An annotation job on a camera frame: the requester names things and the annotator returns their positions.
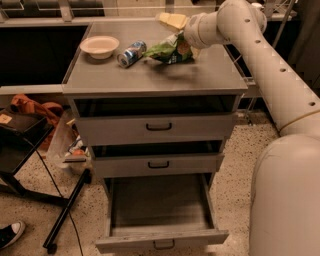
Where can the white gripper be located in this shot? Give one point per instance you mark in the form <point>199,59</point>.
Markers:
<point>191,30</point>

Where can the green rice chip bag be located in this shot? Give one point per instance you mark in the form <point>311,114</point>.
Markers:
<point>173,49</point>

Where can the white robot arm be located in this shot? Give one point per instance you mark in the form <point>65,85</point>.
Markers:
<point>285,190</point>

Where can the grey drawer cabinet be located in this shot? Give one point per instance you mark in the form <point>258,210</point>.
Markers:
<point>211,74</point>

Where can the grey top drawer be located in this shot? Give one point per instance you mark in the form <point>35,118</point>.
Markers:
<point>119,121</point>

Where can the orange cloth bag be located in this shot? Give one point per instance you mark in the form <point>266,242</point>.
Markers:
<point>50,110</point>

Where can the clear plastic bag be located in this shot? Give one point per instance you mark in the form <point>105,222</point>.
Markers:
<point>58,154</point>

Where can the grey bottom drawer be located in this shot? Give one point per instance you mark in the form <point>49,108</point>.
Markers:
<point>159,213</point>

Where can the blue soda can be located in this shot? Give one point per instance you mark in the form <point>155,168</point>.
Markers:
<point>131,54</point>

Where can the white paper bowl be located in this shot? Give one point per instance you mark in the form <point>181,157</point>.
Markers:
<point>99,47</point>

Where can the dark cabinet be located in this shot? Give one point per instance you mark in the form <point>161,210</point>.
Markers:
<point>305,54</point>

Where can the black and white sneaker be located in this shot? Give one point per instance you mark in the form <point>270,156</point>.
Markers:
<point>11,233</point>

